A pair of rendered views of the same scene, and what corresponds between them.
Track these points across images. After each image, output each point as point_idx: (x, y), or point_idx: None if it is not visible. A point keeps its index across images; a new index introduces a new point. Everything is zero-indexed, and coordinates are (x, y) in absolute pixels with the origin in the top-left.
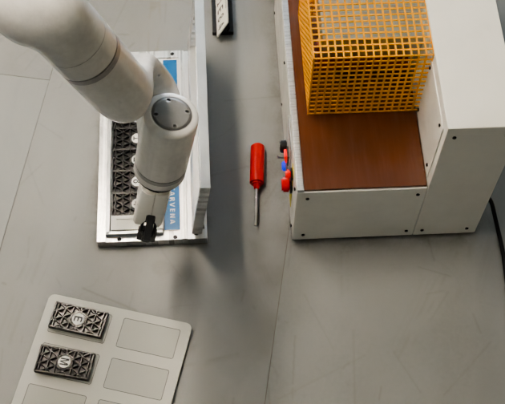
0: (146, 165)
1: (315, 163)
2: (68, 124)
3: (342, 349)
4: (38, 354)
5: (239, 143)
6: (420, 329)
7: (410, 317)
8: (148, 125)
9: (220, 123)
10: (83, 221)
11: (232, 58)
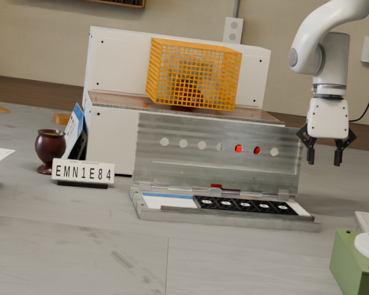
0: (347, 72)
1: (263, 119)
2: (214, 233)
3: (335, 188)
4: None
5: (205, 192)
6: (308, 174)
7: (303, 175)
8: (347, 34)
9: None
10: (301, 234)
11: (129, 187)
